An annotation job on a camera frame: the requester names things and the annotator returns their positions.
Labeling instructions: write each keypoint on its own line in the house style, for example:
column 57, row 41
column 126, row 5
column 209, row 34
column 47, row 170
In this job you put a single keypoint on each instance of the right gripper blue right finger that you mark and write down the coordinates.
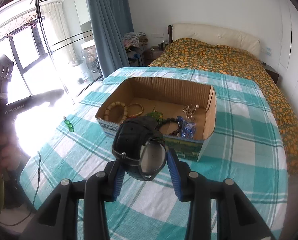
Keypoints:
column 190, row 186

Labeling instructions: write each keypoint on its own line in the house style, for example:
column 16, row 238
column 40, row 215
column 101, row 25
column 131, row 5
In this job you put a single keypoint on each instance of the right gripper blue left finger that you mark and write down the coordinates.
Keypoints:
column 103, row 186

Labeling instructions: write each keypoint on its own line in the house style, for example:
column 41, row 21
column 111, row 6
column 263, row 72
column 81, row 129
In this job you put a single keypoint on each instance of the black wristwatch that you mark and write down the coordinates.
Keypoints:
column 140, row 148

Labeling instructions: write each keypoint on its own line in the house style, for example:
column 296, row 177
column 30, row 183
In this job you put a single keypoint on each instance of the silver chain jewelry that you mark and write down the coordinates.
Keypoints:
column 189, row 111

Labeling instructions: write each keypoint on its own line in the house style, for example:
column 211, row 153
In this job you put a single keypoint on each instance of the gold bangle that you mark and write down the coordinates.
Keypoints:
column 135, row 110

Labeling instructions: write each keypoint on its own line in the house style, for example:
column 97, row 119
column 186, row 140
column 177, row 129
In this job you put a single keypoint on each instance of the person left hand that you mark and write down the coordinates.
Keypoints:
column 10, row 153

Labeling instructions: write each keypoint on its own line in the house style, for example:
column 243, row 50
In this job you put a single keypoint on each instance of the teal plaid tablecloth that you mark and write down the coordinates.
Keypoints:
column 245, row 145

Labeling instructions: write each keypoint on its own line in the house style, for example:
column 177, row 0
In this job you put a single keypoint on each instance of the green bead pendant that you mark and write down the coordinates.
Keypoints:
column 69, row 125

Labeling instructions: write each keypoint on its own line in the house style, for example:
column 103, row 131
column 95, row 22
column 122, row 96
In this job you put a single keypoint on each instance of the open cardboard box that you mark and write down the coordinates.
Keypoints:
column 164, row 100

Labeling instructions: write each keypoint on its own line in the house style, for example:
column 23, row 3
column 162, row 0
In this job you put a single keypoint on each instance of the black framed glass door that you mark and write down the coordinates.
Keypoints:
column 44, row 40

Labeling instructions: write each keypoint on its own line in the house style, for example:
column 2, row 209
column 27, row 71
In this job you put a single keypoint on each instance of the washing machine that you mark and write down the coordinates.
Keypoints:
column 91, row 66

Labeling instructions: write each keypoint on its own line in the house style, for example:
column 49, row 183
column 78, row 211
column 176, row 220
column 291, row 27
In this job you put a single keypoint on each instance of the left dark nightstand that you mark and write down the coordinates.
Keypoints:
column 151, row 54

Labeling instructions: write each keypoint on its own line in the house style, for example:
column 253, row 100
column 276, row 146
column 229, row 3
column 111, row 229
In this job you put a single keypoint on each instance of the dark nightstand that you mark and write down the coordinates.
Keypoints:
column 151, row 54
column 271, row 72

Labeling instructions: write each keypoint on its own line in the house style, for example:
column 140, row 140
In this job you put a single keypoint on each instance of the right dark nightstand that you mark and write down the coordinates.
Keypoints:
column 271, row 72

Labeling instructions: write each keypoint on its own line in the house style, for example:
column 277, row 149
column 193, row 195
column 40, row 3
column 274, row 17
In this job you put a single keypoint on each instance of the clothes pile on chair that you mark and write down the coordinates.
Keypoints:
column 135, row 43

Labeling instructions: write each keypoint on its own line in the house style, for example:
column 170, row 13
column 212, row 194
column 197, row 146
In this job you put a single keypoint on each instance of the cream leather headboard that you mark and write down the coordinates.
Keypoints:
column 215, row 35

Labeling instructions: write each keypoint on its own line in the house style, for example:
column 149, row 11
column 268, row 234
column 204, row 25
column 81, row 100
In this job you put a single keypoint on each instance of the blue curtain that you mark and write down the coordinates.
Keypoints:
column 110, row 20

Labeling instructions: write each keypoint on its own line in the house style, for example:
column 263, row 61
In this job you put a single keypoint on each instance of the white wardrobe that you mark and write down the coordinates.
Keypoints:
column 288, row 63

